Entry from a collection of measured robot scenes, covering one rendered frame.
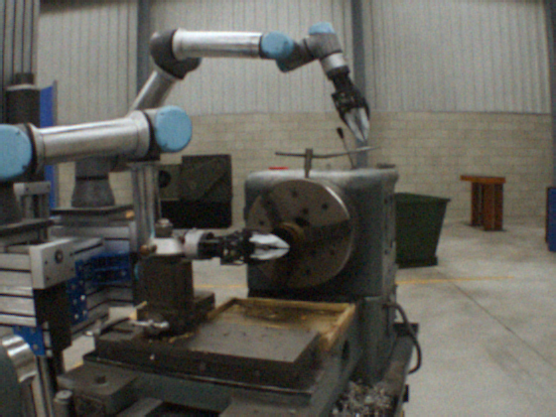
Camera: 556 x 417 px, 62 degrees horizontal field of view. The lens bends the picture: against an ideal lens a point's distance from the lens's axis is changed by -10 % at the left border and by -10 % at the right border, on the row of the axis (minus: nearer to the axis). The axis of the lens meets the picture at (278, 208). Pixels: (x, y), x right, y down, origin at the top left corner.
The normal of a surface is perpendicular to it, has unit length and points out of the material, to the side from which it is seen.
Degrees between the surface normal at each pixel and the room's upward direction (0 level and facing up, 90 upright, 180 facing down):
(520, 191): 90
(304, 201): 90
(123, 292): 90
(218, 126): 90
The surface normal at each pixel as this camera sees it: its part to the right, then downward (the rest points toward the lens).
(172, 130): 0.75, 0.03
